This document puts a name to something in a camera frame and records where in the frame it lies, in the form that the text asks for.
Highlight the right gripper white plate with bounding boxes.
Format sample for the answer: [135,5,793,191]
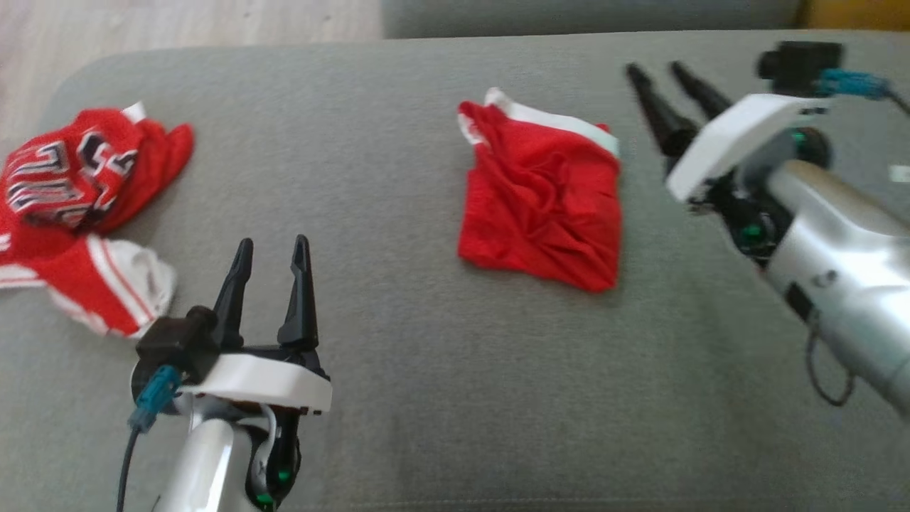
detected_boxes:
[626,60,832,265]

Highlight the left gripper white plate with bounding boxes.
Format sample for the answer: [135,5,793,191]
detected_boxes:
[178,234,333,510]

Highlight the red basketball shorts white trim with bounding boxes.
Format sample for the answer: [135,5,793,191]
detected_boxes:
[456,87,623,294]

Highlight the red basketball jersey white sleeves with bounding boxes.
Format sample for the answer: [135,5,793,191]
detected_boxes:
[0,103,196,339]

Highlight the grey sofa cushion block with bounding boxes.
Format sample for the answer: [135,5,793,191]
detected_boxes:
[380,0,808,40]

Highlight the large grey fabric sofa seat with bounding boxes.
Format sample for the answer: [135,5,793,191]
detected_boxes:
[0,28,910,512]

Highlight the yellow upholstered furniture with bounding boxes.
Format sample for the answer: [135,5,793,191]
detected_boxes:
[796,0,910,33]

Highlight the left camera cable teal plug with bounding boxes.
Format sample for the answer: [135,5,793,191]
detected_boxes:
[117,365,183,512]

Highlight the camera cable teal plug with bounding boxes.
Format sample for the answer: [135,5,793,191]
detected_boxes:
[117,365,183,512]
[814,68,910,118]

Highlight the right camera cable teal plug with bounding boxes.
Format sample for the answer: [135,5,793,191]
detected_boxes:
[814,68,910,118]

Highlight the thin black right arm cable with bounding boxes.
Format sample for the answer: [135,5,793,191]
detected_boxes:
[805,329,857,408]

